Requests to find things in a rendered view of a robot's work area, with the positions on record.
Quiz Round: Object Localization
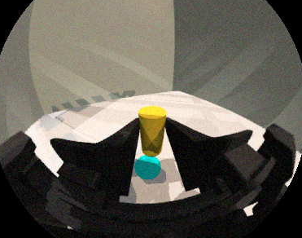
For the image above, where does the cyan circle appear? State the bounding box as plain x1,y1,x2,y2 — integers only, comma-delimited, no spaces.
134,155,160,180

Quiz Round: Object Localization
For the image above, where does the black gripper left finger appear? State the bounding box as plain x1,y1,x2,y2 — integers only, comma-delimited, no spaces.
50,118,139,196

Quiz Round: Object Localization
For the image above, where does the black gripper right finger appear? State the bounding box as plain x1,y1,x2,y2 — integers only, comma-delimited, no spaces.
164,117,252,192

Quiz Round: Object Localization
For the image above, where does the yellow tall cylinder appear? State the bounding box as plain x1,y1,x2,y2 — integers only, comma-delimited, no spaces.
138,106,167,156

